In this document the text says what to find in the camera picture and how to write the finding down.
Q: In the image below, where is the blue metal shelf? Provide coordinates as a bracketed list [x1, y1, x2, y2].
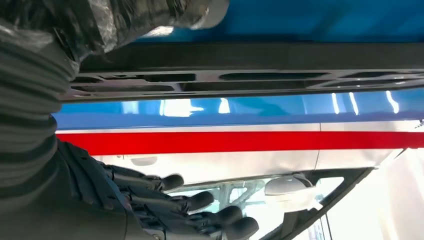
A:
[52, 0, 424, 131]

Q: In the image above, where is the long red barrier belt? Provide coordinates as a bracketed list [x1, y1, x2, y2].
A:
[56, 131, 424, 157]

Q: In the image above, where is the car side mirror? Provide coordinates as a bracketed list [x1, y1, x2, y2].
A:
[264, 174, 324, 213]

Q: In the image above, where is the white car door handle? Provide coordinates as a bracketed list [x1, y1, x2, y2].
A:
[130, 156, 159, 167]

